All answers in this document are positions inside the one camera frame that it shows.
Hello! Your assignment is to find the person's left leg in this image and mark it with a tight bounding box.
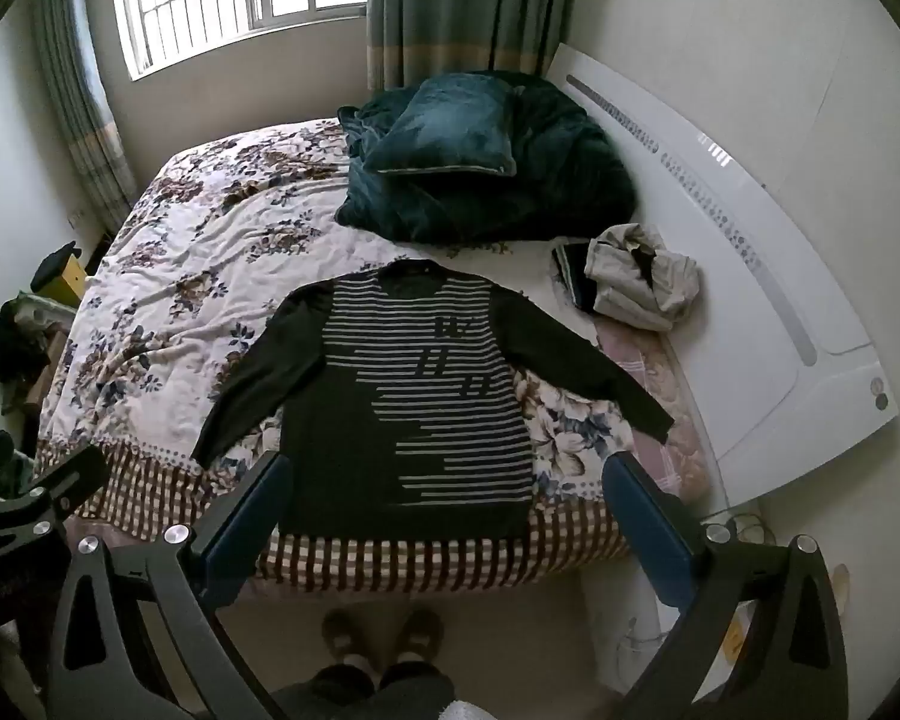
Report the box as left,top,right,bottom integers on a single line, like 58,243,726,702
272,661,377,720

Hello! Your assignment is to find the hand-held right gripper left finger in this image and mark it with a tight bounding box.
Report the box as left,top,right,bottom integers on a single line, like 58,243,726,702
45,450,295,720

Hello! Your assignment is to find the person's right leg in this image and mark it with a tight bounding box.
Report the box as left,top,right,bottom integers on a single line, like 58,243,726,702
379,658,458,720

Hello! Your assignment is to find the floor cable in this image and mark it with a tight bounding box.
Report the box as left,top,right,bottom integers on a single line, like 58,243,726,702
726,508,775,545

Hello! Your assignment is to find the person's right slipper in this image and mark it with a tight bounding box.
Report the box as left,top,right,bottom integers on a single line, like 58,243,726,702
397,606,445,666

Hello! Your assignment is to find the white headboard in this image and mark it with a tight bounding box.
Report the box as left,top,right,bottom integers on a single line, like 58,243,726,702
544,43,900,511

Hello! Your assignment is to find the person's slipper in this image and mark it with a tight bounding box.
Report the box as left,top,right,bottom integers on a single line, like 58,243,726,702
321,607,366,666
397,606,445,666

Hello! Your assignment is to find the beige garment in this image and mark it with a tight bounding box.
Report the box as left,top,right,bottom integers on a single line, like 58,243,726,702
583,223,702,333

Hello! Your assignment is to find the person's leg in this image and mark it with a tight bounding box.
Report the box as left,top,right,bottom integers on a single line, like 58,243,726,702
272,661,377,720
379,658,458,720

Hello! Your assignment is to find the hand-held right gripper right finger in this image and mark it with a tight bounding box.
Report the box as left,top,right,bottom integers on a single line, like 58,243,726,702
602,452,850,720

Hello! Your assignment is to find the yellow box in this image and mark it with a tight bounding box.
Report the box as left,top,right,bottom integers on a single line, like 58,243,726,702
45,251,89,308

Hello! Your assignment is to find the black cloth on box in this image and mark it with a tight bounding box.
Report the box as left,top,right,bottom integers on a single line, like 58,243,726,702
30,241,77,292

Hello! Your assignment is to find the wide grey-green curtain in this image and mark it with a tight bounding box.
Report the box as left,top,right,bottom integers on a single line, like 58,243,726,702
365,0,582,91

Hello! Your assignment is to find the dark striped sweater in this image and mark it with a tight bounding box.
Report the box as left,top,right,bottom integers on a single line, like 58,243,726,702
191,259,676,541

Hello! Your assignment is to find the person's left slipper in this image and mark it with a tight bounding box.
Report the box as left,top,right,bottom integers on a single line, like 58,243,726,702
321,607,366,666

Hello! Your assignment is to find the pink mattress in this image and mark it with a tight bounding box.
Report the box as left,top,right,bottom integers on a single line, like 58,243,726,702
592,315,710,503

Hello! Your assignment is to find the floral bedsheet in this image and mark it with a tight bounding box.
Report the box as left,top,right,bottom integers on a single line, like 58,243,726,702
34,116,710,593

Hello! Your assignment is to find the teal quilt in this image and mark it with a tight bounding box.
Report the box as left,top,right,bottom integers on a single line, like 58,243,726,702
335,69,638,245

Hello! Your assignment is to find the dark clothes heap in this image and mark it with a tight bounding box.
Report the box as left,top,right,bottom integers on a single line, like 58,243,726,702
0,300,55,407

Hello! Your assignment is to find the narrow grey-green curtain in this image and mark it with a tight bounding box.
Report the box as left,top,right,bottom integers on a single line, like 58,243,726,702
26,0,140,233

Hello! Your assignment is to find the teal pillow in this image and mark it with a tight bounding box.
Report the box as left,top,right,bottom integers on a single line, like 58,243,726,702
364,75,522,179

